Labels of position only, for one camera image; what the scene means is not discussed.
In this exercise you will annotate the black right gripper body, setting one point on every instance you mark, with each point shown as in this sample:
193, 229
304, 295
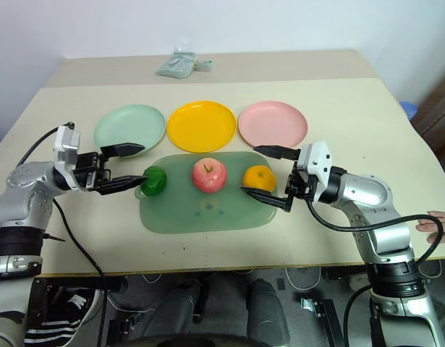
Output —
300, 186

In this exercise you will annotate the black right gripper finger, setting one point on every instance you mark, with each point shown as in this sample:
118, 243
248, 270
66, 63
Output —
280, 152
269, 199

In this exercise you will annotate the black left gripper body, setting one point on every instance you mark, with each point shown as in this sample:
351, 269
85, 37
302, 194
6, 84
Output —
85, 172

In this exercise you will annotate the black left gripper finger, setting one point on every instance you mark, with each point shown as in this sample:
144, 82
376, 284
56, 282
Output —
122, 150
121, 184

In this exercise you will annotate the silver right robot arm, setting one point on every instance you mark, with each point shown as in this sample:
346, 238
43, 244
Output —
377, 224

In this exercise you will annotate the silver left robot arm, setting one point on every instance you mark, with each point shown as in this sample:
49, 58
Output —
23, 202

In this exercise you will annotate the orange fruit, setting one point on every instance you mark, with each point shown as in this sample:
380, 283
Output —
258, 177

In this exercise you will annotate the light green plate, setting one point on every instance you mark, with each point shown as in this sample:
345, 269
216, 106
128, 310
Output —
130, 124

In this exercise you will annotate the pink plate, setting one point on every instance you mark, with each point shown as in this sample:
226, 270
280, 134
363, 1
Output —
273, 123

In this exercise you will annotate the yellow plate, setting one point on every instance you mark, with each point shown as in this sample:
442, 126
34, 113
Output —
201, 126

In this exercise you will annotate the person's bare hand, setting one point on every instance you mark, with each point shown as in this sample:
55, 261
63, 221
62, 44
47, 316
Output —
444, 226

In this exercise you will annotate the green bell pepper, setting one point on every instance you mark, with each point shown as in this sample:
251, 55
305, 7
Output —
155, 180

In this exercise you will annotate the cream table mat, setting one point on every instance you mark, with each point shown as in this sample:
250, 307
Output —
316, 238

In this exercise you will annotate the red apple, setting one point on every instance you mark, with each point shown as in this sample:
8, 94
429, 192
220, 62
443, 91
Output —
209, 177

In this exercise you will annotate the translucent green tray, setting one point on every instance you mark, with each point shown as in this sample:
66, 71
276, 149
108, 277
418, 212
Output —
207, 217

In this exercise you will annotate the clear plastic bag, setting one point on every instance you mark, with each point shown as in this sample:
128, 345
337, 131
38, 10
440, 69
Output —
175, 66

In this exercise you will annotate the dark rounded robot leg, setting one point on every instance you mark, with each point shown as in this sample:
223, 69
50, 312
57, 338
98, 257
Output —
267, 311
178, 311

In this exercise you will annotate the black and white sneaker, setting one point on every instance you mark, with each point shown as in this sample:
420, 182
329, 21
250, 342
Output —
68, 311

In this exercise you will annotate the brown wooden cabinet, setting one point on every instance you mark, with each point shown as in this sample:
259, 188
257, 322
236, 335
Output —
437, 115

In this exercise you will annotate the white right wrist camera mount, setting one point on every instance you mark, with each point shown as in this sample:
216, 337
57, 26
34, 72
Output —
316, 159

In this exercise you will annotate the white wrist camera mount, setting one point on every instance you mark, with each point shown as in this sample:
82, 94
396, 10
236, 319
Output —
316, 159
66, 144

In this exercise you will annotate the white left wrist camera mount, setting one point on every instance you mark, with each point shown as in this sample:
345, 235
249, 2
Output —
66, 144

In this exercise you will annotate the black table frame bar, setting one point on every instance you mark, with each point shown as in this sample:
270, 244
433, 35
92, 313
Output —
81, 283

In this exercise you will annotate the black metal table bracket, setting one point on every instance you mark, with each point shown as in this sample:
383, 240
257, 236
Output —
325, 318

